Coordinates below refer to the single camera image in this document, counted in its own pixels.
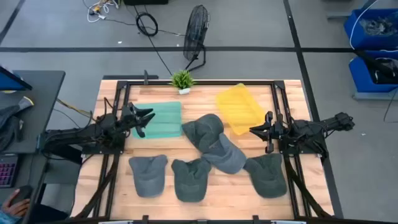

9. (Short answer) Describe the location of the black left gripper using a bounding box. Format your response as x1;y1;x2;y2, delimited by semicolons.
121;101;156;139

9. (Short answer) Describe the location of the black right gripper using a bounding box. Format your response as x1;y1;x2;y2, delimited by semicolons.
249;111;284;154

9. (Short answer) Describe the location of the grey baseball cap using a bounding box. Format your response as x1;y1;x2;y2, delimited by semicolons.
201;133;248;175
128;154;169;198

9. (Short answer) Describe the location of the dark green baseball cap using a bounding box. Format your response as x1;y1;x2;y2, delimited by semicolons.
243;152;288;199
181;113;224;153
171;157;212;203

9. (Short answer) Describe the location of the person's forearm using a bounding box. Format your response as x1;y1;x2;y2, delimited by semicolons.
0;210;24;224

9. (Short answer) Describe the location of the teal translucent plastic bin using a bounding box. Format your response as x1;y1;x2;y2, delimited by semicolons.
132;101;183;140

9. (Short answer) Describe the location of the yellow translucent plastic bin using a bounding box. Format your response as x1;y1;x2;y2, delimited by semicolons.
215;83;267;136

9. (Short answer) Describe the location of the green artificial plant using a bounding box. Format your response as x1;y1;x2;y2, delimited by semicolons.
170;69;196;90

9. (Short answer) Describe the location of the black floor fan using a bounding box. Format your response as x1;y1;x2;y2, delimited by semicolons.
182;4;211;73

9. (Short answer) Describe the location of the blue storage bin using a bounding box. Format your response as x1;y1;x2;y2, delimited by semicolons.
348;51;398;93
343;8;398;50

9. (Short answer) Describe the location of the black box on floor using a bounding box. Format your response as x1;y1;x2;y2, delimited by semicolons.
123;0;169;6

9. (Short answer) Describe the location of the grey metal cart base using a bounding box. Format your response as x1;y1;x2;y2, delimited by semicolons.
352;90;398;101

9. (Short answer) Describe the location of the black keyboard desk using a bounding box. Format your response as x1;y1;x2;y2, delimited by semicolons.
0;152;50;224

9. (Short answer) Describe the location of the dark jacket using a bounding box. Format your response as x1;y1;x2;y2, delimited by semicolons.
0;96;34;153

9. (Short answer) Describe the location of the blue computer monitor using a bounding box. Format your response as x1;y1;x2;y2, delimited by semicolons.
0;65;33;91

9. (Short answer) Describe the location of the black computer mouse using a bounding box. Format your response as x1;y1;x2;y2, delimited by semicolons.
11;185;34;206

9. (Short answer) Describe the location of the backlit black keyboard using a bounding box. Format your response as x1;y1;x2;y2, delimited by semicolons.
0;154;19;189

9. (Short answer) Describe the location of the person's hand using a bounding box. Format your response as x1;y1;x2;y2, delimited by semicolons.
1;189;31;218

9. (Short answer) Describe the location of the black aluminium rig frame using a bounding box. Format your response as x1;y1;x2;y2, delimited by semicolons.
73;79;335;224

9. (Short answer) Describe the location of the long black floor cable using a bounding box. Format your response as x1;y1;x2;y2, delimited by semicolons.
132;4;174;77

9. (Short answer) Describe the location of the yellow cable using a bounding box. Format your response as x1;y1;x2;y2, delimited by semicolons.
55;98;94;119

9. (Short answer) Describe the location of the coiled black cable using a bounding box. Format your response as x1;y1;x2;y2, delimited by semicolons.
135;11;159;37

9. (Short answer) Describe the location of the white cable bundle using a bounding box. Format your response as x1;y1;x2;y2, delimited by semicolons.
82;0;121;23

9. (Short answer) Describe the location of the thin white cable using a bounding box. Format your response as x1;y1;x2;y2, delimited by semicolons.
348;0;380;50

